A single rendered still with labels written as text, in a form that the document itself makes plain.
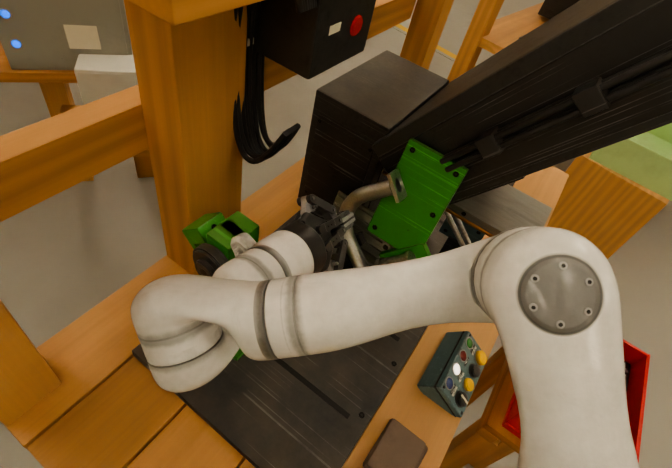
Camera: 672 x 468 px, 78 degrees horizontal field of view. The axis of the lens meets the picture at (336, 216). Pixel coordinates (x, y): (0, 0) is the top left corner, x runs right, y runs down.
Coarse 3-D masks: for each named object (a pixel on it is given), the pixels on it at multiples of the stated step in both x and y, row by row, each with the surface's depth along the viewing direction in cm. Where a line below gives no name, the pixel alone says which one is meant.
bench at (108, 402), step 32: (256, 192) 113; (288, 192) 115; (128, 288) 87; (96, 320) 81; (128, 320) 82; (64, 352) 76; (96, 352) 77; (128, 352) 78; (64, 384) 73; (96, 384) 74; (128, 384) 75; (32, 416) 69; (64, 416) 69; (96, 416) 70; (128, 416) 71; (160, 416) 72; (192, 416) 73; (32, 448) 66; (64, 448) 66; (96, 448) 67; (128, 448) 68; (160, 448) 69; (192, 448) 70; (224, 448) 71
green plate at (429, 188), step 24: (408, 144) 74; (408, 168) 76; (432, 168) 73; (408, 192) 77; (432, 192) 75; (384, 216) 82; (408, 216) 79; (432, 216) 76; (384, 240) 83; (408, 240) 81
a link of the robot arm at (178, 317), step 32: (160, 288) 36; (192, 288) 37; (224, 288) 37; (256, 288) 36; (160, 320) 35; (192, 320) 35; (224, 320) 35; (256, 320) 34; (160, 352) 36; (192, 352) 36; (256, 352) 35
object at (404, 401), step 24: (552, 168) 144; (528, 192) 132; (552, 192) 135; (432, 336) 91; (480, 336) 93; (408, 360) 86; (408, 384) 82; (384, 408) 78; (408, 408) 79; (432, 408) 80; (432, 432) 77; (360, 456) 72; (432, 456) 74
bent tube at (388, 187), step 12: (396, 180) 77; (360, 192) 79; (372, 192) 77; (384, 192) 76; (396, 192) 74; (348, 204) 81; (360, 204) 80; (348, 240) 84; (348, 252) 84; (360, 252) 85; (360, 264) 84
